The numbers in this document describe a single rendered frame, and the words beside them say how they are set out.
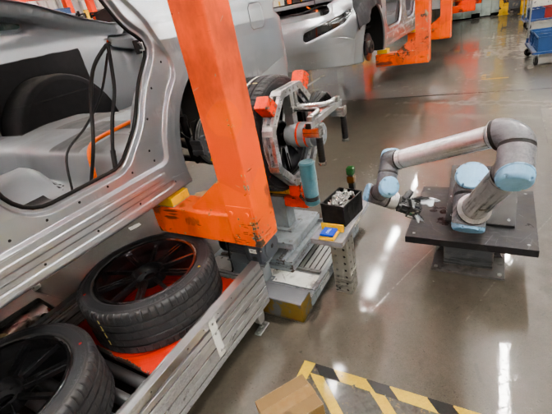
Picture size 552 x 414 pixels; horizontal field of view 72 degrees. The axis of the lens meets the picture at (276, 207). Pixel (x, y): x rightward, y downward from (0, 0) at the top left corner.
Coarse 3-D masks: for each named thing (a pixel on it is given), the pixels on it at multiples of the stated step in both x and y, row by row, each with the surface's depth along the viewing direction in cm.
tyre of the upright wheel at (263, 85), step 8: (248, 80) 205; (256, 80) 200; (264, 80) 196; (272, 80) 199; (280, 80) 205; (288, 80) 213; (248, 88) 198; (256, 88) 194; (264, 88) 194; (272, 88) 199; (256, 96) 190; (304, 112) 233; (256, 120) 189; (256, 128) 190; (304, 152) 238; (264, 160) 199; (264, 168) 200; (272, 176) 207; (272, 184) 208; (280, 184) 216
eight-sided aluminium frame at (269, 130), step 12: (288, 84) 205; (300, 84) 207; (276, 96) 191; (300, 96) 218; (264, 120) 191; (276, 120) 190; (264, 132) 189; (264, 144) 193; (276, 144) 192; (276, 156) 193; (312, 156) 230; (276, 168) 197; (288, 180) 208; (300, 180) 219
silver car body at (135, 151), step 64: (0, 0) 260; (128, 0) 165; (256, 0) 243; (0, 64) 274; (64, 64) 313; (128, 64) 363; (256, 64) 249; (0, 128) 277; (64, 128) 254; (128, 128) 218; (0, 192) 132; (64, 192) 215; (128, 192) 172; (0, 256) 132; (64, 256) 150
